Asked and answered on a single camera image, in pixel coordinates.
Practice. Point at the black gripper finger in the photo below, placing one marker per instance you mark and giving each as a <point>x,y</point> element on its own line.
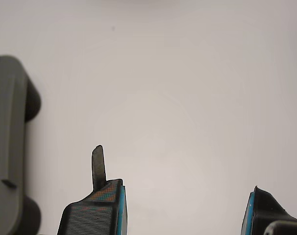
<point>89,215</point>
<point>263,210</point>

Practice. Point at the grey frame holder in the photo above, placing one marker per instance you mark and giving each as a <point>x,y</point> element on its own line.
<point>6,122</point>

